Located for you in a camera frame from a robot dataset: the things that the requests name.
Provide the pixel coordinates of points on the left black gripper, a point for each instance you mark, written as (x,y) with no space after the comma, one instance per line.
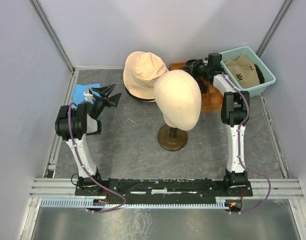
(113,100)

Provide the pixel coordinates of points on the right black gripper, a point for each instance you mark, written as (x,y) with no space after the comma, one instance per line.
(192,67)

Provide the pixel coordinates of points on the black smiley bucket hat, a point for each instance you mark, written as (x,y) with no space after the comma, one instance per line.
(135,97)

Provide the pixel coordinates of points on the beige mannequin head stand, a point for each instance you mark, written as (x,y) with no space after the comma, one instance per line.
(178,97)

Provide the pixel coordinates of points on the wooden compartment tray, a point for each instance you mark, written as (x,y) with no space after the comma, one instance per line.
(213,99)

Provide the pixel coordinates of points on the beige bucket hat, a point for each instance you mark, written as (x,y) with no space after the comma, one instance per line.
(141,72)

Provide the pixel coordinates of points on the pink bucket hat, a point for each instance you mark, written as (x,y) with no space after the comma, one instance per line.
(148,100)

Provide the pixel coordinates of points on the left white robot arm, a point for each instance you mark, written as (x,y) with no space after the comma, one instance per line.
(79,119)

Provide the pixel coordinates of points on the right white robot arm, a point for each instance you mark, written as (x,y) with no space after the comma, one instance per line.
(235,112)

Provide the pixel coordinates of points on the rolled black belt middle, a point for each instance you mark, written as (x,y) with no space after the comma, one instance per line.
(202,85)

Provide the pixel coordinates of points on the blue patterned cloth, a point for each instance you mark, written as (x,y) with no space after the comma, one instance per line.
(78,96)

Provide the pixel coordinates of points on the teal plastic bin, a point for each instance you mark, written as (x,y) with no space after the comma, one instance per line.
(250,54)

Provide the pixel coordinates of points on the black baseball cap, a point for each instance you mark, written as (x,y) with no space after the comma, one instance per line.
(259,74)

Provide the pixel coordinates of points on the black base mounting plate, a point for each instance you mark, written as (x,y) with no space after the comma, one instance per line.
(164,191)

